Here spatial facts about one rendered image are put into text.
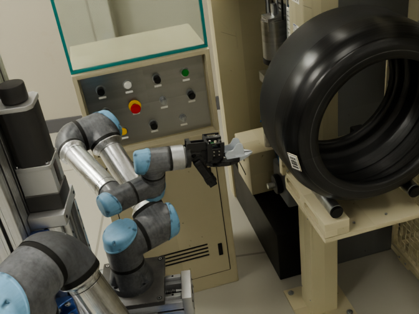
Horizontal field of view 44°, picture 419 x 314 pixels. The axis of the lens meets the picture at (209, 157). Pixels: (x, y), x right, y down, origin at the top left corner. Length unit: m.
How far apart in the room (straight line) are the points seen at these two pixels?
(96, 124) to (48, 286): 0.95
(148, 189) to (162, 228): 0.19
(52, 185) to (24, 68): 3.28
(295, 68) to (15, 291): 0.97
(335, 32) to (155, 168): 0.64
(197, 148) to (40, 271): 0.71
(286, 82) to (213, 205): 1.06
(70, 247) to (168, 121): 1.27
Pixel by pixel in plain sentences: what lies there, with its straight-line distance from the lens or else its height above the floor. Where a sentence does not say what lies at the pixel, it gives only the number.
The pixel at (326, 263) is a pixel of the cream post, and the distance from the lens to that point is 2.42.
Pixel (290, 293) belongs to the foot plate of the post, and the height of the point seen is 0.01.
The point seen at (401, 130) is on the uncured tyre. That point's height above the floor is 1.01.
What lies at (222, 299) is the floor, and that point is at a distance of 2.73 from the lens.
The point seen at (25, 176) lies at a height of 1.36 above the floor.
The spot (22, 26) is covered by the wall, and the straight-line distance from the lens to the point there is 4.42.
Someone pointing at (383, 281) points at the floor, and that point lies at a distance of 2.81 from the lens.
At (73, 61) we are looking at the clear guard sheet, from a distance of 2.10.
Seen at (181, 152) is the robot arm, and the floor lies 1.20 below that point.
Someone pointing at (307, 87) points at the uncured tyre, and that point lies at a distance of 1.49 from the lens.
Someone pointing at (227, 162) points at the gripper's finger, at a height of 1.14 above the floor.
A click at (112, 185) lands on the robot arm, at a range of 1.60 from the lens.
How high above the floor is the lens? 1.97
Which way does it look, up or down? 31 degrees down
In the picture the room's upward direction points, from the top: 8 degrees counter-clockwise
